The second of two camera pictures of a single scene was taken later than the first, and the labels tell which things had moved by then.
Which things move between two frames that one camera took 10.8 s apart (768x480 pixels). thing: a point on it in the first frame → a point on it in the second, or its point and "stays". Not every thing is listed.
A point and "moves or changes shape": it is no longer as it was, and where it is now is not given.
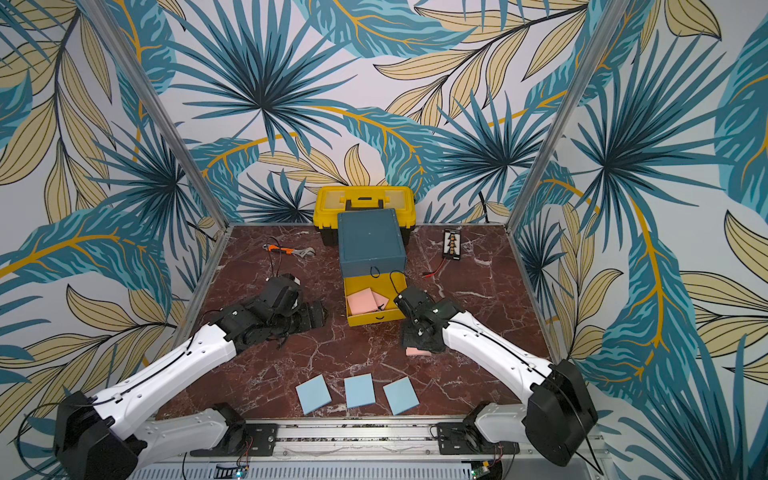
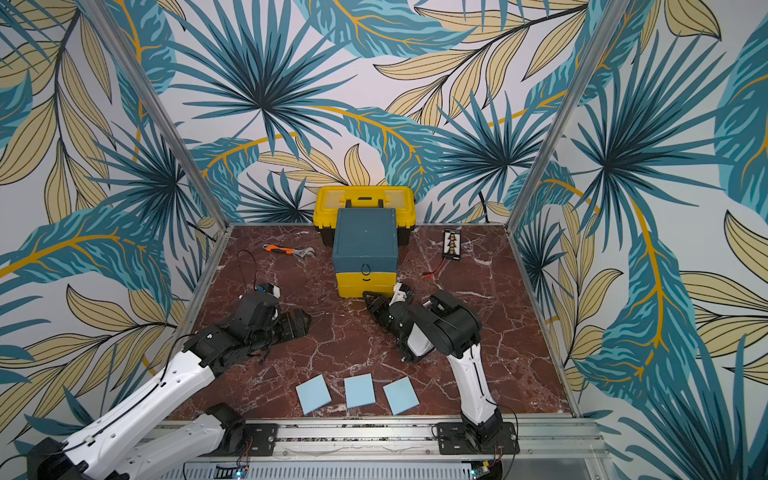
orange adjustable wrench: [302, 252] stays
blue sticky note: [359, 391] stays
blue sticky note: [401, 395] stays
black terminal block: [452, 244] stays
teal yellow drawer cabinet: [373, 265] moves or changes shape
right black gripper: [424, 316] → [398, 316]
